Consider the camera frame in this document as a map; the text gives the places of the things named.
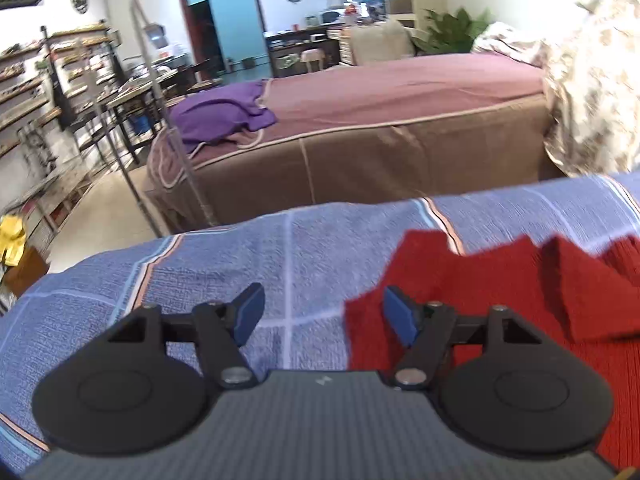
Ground pink stool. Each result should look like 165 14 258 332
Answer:
299 48 327 75

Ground green potted plant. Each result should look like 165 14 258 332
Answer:
412 7 493 56

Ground black metal table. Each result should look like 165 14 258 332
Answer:
64 55 227 162

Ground purple cloth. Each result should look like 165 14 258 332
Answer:
169 79 279 155

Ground wall shelves with trinkets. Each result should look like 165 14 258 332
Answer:
0 21 117 162

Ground bed with mauve cover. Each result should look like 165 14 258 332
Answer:
142 52 563 235

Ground floral beige quilt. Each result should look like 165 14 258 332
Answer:
542 0 640 178

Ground floral pillow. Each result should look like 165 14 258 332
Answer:
471 21 552 67

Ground blue plaid bed sheet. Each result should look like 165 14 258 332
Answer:
0 170 640 476

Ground yellow cloth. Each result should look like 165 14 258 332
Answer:
0 214 27 267

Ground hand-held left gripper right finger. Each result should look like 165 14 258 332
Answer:
382 286 545 390

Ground dark wooden desk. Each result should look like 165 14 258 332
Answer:
264 27 351 78

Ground blue door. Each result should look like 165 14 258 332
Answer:
179 0 275 82

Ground red knit sweater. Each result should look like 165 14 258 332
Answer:
344 230 640 472

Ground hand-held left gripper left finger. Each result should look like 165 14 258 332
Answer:
104 282 266 390

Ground chair with white cover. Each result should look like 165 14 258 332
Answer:
349 21 417 67

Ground metal stand pole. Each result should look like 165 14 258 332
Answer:
129 0 222 228

